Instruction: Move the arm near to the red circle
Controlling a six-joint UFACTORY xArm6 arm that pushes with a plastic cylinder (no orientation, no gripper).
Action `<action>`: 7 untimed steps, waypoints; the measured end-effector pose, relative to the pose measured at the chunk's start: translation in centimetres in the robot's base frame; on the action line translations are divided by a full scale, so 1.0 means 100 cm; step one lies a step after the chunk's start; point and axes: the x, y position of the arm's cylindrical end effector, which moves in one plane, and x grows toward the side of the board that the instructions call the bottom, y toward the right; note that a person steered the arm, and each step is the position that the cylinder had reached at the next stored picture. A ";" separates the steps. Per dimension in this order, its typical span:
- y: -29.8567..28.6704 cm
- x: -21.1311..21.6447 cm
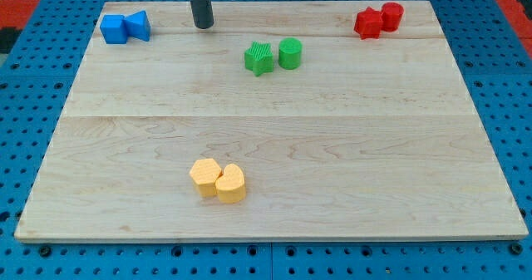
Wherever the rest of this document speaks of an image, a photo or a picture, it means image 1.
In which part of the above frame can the yellow heart block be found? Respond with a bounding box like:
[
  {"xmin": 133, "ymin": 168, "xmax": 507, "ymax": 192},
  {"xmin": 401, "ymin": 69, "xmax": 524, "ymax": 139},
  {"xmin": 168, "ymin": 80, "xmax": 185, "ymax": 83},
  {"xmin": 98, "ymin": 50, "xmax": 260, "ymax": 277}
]
[{"xmin": 215, "ymin": 164, "xmax": 246, "ymax": 204}]

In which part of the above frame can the green star block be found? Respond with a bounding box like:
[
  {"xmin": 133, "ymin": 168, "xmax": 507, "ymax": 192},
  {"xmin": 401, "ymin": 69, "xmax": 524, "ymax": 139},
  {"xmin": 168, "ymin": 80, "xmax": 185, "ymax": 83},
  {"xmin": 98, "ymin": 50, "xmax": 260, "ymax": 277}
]
[{"xmin": 244, "ymin": 42, "xmax": 273, "ymax": 76}]

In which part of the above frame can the yellow hexagon block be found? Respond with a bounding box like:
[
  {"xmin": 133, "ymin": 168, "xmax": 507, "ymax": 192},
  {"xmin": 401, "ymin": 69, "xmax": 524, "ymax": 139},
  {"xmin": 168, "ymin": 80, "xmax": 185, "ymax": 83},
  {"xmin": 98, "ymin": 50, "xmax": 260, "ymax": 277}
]
[{"xmin": 189, "ymin": 158, "xmax": 223, "ymax": 198}]

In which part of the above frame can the green cylinder block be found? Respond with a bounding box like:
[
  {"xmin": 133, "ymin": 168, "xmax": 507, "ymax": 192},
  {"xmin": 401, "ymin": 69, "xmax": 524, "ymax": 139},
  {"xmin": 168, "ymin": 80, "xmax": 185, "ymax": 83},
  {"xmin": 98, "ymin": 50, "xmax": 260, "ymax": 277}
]
[{"xmin": 278, "ymin": 37, "xmax": 303, "ymax": 70}]

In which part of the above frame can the light wooden board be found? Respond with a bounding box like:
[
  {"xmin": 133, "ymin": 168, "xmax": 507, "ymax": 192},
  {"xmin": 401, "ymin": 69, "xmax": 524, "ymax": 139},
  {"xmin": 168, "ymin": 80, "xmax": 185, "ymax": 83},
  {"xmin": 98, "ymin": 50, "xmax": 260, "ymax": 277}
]
[{"xmin": 15, "ymin": 1, "xmax": 528, "ymax": 243}]

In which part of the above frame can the red star block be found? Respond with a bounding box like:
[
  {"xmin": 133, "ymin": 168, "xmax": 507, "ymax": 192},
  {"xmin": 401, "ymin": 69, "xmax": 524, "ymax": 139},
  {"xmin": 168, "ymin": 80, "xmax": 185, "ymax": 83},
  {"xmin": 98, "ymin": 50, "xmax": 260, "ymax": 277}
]
[{"xmin": 353, "ymin": 7, "xmax": 383, "ymax": 40}]

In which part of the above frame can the blue triangle block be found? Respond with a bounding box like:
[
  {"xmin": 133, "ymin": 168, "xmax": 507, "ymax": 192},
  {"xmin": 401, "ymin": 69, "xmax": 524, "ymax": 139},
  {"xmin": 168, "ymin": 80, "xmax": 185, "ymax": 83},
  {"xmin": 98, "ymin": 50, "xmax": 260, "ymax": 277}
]
[{"xmin": 124, "ymin": 10, "xmax": 150, "ymax": 42}]

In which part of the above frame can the red cylinder block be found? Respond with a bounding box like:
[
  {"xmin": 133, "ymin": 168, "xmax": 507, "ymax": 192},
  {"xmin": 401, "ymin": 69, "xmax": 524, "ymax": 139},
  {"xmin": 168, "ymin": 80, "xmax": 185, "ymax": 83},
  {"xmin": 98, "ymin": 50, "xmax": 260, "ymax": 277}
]
[{"xmin": 381, "ymin": 2, "xmax": 404, "ymax": 32}]

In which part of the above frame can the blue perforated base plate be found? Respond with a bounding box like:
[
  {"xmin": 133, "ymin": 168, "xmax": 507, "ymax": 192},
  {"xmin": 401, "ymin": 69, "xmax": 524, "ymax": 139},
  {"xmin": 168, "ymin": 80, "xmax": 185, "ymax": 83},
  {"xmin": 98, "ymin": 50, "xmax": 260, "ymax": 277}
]
[{"xmin": 1, "ymin": 0, "xmax": 531, "ymax": 279}]

